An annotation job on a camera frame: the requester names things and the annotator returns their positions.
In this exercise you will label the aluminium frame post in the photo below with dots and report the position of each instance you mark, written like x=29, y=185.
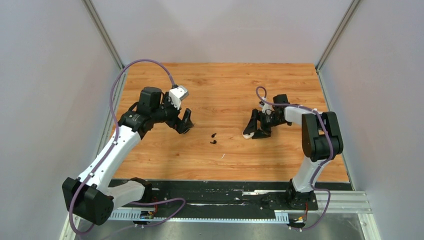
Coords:
x=97, y=21
x=354, y=4

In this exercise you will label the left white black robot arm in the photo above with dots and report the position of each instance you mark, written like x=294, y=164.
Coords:
x=89, y=196

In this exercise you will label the left aluminium frame post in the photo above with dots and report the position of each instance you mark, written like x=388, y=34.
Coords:
x=97, y=21

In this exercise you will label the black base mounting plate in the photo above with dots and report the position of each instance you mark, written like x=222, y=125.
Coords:
x=223, y=199

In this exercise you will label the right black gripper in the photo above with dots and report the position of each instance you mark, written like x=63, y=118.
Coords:
x=252, y=126

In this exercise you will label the white earbud charging case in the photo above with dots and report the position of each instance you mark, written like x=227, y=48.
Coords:
x=249, y=135

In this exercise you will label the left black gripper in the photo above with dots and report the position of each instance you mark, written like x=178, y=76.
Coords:
x=176, y=123

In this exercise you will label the right aluminium frame post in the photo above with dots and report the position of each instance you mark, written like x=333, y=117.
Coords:
x=354, y=4

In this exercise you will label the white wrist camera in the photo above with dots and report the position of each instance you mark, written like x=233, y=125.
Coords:
x=177, y=95
x=266, y=108

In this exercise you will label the black earbud charging case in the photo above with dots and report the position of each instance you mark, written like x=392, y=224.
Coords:
x=186, y=130

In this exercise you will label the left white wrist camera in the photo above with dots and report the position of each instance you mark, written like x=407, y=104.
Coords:
x=177, y=95

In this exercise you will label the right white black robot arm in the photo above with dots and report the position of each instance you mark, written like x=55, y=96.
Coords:
x=321, y=140

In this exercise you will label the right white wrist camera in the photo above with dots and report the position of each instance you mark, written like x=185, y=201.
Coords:
x=266, y=108

